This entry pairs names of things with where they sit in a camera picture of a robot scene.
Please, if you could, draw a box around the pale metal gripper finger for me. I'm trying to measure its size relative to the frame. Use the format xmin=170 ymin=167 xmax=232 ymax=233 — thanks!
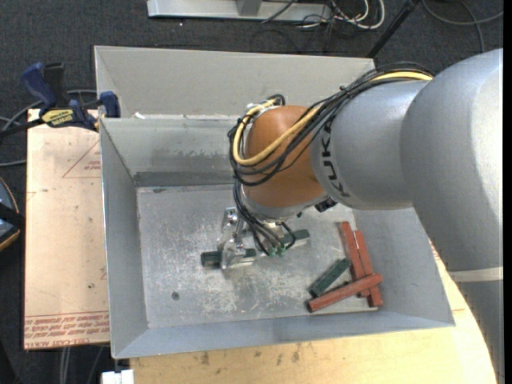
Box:
xmin=222 ymin=236 xmax=246 ymax=254
xmin=217 ymin=250 xmax=258 ymax=270

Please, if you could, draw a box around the grey metal bin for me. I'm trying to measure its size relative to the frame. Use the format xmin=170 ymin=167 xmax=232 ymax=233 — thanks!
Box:
xmin=94 ymin=45 xmax=456 ymax=360

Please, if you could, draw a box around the brown cardboard board red print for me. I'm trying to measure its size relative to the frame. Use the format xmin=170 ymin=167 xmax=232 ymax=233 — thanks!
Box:
xmin=23 ymin=108 xmax=111 ymax=350

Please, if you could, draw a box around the dark green block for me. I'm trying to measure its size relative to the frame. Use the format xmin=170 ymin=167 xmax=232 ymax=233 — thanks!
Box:
xmin=308 ymin=258 xmax=351 ymax=298
xmin=200 ymin=229 xmax=311 ymax=268

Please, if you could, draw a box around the red-brown flat block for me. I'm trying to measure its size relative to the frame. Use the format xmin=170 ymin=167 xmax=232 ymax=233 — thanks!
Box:
xmin=306 ymin=273 xmax=384 ymax=314
xmin=337 ymin=221 xmax=371 ymax=298
xmin=353 ymin=230 xmax=385 ymax=308

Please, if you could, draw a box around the black cylinder on white bracket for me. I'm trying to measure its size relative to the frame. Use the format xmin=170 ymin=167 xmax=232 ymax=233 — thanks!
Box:
xmin=314 ymin=196 xmax=338 ymax=213

